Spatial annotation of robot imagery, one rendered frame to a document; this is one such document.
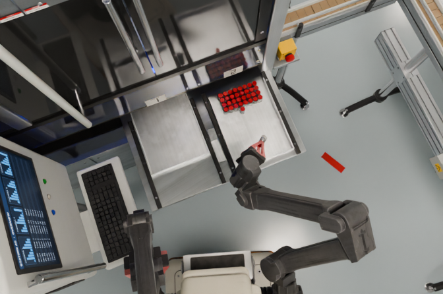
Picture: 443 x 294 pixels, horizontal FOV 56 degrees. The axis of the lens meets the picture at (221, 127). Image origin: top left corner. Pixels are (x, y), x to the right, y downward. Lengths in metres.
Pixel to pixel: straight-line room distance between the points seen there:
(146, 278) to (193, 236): 1.51
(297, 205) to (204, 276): 0.36
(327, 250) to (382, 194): 1.67
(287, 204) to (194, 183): 0.65
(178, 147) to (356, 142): 1.38
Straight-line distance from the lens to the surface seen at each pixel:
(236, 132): 1.81
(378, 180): 2.82
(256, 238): 2.64
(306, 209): 1.16
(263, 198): 1.29
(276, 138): 1.82
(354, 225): 1.08
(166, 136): 1.83
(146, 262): 1.18
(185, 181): 1.78
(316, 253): 1.22
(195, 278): 1.32
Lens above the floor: 2.64
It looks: 75 degrees down
